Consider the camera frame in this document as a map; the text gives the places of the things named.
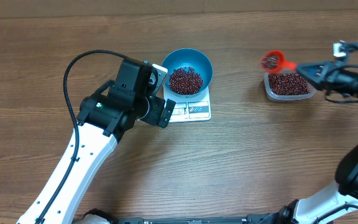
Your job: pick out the white digital kitchen scale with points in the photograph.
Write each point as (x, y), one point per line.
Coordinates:
(189, 108)

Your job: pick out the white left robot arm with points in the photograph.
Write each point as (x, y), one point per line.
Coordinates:
(103, 119)

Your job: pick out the red beans in container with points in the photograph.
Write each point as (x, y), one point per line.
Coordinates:
(287, 84)

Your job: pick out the red beans in bowl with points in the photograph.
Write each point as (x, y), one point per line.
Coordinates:
(185, 81)

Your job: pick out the clear plastic bean container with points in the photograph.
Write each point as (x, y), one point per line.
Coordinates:
(273, 97)

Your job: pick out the teal blue bowl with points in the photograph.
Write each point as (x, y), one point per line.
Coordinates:
(189, 58)

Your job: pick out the red plastic measuring scoop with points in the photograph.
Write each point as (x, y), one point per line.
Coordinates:
(274, 61)

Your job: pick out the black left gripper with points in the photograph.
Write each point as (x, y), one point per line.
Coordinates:
(158, 106)

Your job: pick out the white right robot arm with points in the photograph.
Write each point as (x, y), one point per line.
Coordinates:
(341, 196)

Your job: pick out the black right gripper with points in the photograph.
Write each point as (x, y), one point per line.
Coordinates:
(324, 70)

